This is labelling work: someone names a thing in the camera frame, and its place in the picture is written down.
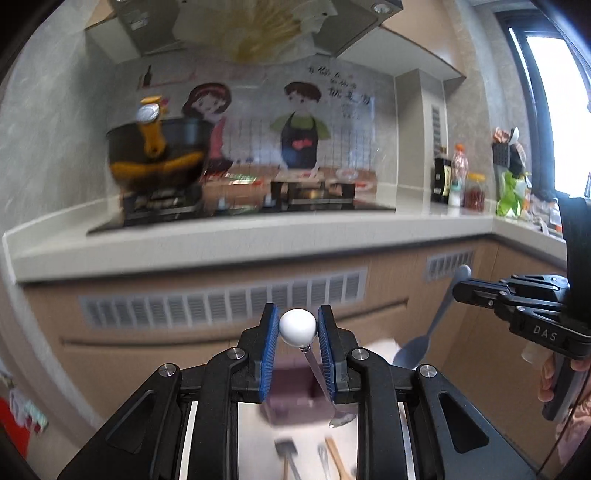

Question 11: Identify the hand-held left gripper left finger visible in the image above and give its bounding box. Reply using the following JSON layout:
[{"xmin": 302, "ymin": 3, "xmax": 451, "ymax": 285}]
[{"xmin": 58, "ymin": 302, "xmax": 280, "ymax": 480}]

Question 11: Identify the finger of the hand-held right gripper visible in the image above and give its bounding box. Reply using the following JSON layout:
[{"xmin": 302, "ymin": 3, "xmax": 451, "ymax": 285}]
[
  {"xmin": 452, "ymin": 278, "xmax": 561, "ymax": 324},
  {"xmin": 496, "ymin": 274, "xmax": 570, "ymax": 292}
]

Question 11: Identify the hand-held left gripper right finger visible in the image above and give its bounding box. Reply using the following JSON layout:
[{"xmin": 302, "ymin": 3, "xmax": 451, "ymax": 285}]
[{"xmin": 318, "ymin": 304, "xmax": 536, "ymax": 480}]

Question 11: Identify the metal spoon with white knob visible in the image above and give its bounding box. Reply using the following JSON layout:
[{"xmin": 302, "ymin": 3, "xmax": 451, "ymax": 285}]
[{"xmin": 278, "ymin": 309, "xmax": 356, "ymax": 428}]

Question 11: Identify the purple utensil holder box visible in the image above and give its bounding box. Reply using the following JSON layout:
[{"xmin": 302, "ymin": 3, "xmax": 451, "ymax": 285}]
[{"xmin": 265, "ymin": 364, "xmax": 335, "ymax": 428}]

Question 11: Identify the grey plastic spoon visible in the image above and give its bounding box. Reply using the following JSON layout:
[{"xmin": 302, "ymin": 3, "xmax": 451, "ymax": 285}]
[{"xmin": 392, "ymin": 264, "xmax": 472, "ymax": 370}]

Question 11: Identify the wooden spoon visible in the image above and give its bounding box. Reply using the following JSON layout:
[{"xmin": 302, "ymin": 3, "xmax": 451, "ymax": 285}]
[{"xmin": 325, "ymin": 436, "xmax": 355, "ymax": 480}]

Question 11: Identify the person's right hand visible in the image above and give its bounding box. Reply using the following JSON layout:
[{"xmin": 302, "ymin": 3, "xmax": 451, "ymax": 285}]
[{"xmin": 537, "ymin": 355, "xmax": 591, "ymax": 418}]

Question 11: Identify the green plastic bag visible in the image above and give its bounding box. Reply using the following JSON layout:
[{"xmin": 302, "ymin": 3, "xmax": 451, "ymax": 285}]
[{"xmin": 496, "ymin": 171, "xmax": 532, "ymax": 219}]

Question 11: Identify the long white vent grille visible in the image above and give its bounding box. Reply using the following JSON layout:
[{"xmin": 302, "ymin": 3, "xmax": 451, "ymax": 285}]
[{"xmin": 78, "ymin": 270, "xmax": 368, "ymax": 329}]

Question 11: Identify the red jar with yellow lid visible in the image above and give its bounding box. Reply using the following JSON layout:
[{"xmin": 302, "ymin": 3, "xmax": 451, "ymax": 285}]
[{"xmin": 463, "ymin": 173, "xmax": 486, "ymax": 209}]

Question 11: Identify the dark soy sauce bottle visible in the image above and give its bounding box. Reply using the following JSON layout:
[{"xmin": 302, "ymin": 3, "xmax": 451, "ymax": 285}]
[{"xmin": 431, "ymin": 148, "xmax": 455, "ymax": 205}]

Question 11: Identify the wooden base cabinet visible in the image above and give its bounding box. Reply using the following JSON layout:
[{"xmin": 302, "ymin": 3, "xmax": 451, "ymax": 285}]
[{"xmin": 23, "ymin": 231, "xmax": 568, "ymax": 462}]

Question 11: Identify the clear bottle with orange cap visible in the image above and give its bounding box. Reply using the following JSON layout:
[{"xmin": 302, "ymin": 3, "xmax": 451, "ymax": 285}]
[{"xmin": 452, "ymin": 144, "xmax": 470, "ymax": 185}]

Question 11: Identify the black gas stove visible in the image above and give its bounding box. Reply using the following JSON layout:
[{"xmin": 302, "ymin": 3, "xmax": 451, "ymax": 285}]
[{"xmin": 88, "ymin": 180, "xmax": 398, "ymax": 236}]

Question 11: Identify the dark framed window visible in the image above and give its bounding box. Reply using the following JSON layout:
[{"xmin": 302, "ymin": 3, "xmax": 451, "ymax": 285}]
[{"xmin": 503, "ymin": 23, "xmax": 591, "ymax": 204}]

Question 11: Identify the grey column with vent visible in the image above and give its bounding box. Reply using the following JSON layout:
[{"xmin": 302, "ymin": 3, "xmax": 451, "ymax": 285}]
[{"xmin": 394, "ymin": 69, "xmax": 446, "ymax": 204}]

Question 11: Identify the red patterned cloth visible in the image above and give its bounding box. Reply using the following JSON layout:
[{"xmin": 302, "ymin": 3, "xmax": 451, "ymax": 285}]
[{"xmin": 0, "ymin": 369, "xmax": 49, "ymax": 435}]

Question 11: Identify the range hood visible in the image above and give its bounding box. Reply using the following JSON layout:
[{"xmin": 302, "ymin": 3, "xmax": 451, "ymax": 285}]
[{"xmin": 85, "ymin": 0, "xmax": 404, "ymax": 61}]

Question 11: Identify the spatula with wooden handle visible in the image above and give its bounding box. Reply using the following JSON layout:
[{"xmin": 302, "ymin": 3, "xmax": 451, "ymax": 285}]
[{"xmin": 274, "ymin": 438, "xmax": 302, "ymax": 480}]

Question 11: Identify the black wall utensil rack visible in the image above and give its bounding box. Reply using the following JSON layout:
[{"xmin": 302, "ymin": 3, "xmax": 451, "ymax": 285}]
[{"xmin": 492, "ymin": 127, "xmax": 527, "ymax": 174}]

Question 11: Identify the cartoon wall sticker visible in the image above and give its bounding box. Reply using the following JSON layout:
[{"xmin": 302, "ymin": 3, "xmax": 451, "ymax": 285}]
[{"xmin": 108, "ymin": 60, "xmax": 398, "ymax": 208}]

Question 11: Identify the black pot with orange handles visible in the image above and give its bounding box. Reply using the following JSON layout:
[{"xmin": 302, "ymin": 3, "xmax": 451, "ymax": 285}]
[{"xmin": 106, "ymin": 95, "xmax": 218, "ymax": 190}]

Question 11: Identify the wooden wall cabinet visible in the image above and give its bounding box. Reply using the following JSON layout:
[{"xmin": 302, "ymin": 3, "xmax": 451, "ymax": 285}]
[{"xmin": 379, "ymin": 0, "xmax": 465, "ymax": 79}]

